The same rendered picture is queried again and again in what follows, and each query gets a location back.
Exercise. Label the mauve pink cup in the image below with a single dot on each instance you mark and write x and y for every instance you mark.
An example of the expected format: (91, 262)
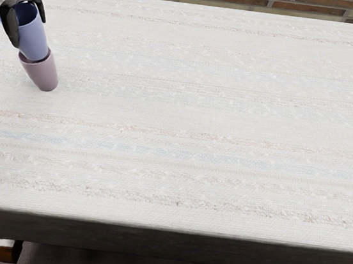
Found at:
(42, 72)

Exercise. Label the lavender blue cup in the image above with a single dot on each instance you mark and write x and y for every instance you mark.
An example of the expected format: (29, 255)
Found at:
(31, 36)

